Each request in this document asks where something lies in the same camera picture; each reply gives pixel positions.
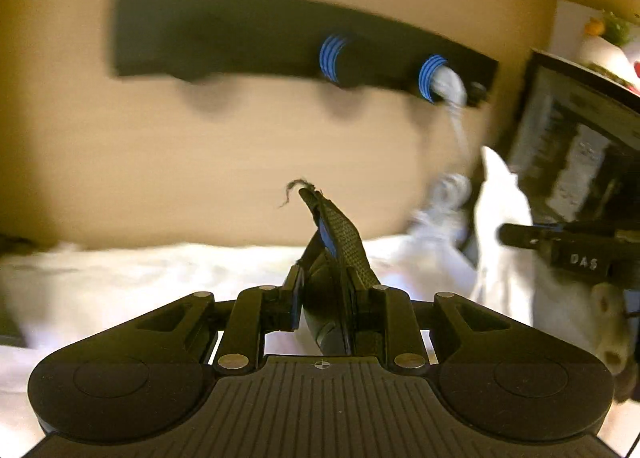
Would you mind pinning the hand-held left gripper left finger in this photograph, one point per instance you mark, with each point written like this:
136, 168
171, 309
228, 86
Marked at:
296, 305

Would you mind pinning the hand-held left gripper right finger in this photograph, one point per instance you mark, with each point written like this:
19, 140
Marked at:
350, 310

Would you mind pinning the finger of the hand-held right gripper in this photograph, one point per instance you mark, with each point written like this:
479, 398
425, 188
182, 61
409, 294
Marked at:
517, 235

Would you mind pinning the white cloth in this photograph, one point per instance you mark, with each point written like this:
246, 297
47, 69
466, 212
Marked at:
502, 188

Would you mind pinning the black framed picture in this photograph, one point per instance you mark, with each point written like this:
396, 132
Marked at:
565, 137

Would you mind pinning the white fluffy blanket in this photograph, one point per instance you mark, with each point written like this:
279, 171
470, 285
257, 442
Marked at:
150, 288

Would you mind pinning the blue striped black peg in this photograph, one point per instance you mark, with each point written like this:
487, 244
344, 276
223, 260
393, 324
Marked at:
431, 77
334, 57

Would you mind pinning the green potted plant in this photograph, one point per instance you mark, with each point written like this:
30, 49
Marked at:
612, 25

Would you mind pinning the black wall rack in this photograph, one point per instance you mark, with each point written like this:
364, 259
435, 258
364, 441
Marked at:
225, 37

